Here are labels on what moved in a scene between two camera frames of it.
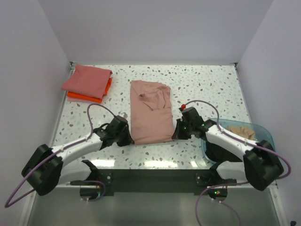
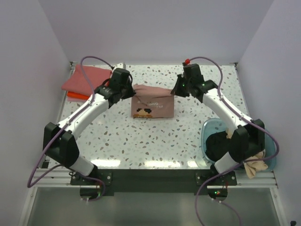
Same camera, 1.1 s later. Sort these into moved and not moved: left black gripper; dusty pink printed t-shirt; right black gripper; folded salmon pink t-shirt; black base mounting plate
Moved: dusty pink printed t-shirt; left black gripper; right black gripper
Not moved: folded salmon pink t-shirt; black base mounting plate
